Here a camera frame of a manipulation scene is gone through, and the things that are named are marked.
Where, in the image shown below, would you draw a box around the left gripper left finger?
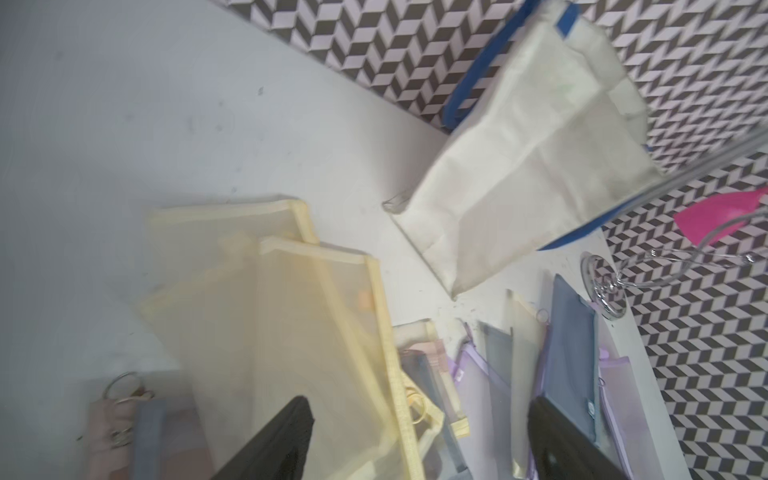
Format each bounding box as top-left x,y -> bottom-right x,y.
212,396 -> 315,480

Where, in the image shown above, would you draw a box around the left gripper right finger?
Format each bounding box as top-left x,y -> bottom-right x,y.
527,396 -> 627,480

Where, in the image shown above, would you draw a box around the large yellow trim mesh pouch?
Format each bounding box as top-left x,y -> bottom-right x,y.
142,236 -> 424,479

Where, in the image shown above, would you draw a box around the white canvas bag blue handles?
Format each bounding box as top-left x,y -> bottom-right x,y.
392,1 -> 662,297

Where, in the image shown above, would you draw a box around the grey blue mesh pouch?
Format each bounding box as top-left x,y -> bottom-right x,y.
542,275 -> 600,442

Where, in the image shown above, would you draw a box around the right purple mesh pouch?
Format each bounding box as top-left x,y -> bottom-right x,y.
598,348 -> 664,479

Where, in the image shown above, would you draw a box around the purple mesh pencil pouch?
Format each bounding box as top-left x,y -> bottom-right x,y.
453,341 -> 517,479

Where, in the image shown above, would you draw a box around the grey mesh flat pouch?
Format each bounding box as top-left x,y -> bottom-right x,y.
480,322 -> 513,412

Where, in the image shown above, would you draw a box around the chrome wire stand pink discs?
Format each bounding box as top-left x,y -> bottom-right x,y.
580,187 -> 767,320

